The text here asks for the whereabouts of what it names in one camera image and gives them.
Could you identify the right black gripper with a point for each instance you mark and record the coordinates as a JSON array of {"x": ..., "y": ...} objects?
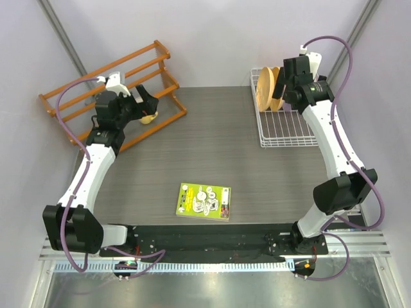
[{"x": 280, "y": 85}]

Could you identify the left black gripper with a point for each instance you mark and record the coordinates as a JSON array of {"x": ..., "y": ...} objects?
[{"x": 149, "y": 106}]

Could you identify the orange plate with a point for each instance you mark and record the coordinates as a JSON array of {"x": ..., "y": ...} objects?
[
  {"x": 277, "y": 101},
  {"x": 264, "y": 88}
]

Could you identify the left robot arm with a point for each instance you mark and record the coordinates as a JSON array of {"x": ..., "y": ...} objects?
[{"x": 70, "y": 224}]

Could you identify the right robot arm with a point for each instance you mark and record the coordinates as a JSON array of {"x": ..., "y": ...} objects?
[{"x": 349, "y": 182}]

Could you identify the orange wooden shelf rack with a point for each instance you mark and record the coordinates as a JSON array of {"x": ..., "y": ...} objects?
[{"x": 146, "y": 67}]

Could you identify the yellow mug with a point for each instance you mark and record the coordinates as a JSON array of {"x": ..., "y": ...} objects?
[{"x": 148, "y": 118}]

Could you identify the green book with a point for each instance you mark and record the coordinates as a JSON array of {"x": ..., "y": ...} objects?
[{"x": 204, "y": 202}]

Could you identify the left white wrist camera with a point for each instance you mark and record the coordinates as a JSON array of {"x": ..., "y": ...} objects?
[{"x": 115, "y": 83}]

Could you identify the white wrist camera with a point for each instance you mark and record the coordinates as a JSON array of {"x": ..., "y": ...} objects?
[
  {"x": 314, "y": 59},
  {"x": 115, "y": 83}
]

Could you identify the white wire dish rack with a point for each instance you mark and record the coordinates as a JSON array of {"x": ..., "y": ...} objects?
[{"x": 280, "y": 129}]

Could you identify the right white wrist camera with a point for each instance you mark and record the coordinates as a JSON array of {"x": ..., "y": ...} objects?
[{"x": 314, "y": 59}]

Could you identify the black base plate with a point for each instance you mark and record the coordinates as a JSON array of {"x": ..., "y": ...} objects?
[{"x": 222, "y": 244}]

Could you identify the aluminium rail frame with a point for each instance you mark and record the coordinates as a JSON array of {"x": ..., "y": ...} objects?
[{"x": 227, "y": 266}]

